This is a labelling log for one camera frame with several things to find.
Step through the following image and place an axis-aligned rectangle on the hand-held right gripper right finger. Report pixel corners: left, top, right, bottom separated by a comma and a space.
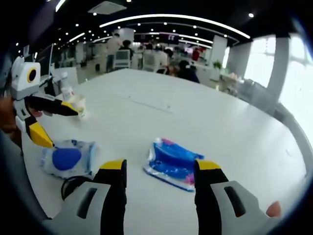
194, 159, 282, 235

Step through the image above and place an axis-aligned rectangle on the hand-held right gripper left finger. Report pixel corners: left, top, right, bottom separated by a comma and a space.
41, 159, 128, 235

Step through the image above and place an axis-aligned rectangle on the clear plastic bottle red label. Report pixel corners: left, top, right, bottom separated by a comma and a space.
59, 71, 75, 101

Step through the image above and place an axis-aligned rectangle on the white paper cup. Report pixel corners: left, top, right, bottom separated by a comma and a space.
69, 94, 88, 121

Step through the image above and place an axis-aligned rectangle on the black cable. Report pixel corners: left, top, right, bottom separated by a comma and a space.
60, 174, 94, 202

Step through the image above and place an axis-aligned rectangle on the clear pouch with blue oval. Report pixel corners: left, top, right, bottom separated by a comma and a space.
40, 139, 99, 180

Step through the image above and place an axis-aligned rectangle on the blue and pink packet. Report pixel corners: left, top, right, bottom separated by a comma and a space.
142, 137, 205, 193

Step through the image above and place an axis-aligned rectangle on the white tabletop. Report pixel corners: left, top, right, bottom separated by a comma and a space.
21, 68, 308, 235

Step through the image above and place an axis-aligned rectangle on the person's left hand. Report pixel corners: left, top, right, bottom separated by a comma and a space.
0, 96, 18, 135

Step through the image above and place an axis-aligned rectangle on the person's right hand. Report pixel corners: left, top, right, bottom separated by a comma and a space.
266, 200, 282, 217

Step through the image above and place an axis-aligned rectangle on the white office chair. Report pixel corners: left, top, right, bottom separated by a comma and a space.
114, 49, 132, 70

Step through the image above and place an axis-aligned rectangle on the curved ceiling light strip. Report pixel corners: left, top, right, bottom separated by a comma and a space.
99, 14, 251, 40

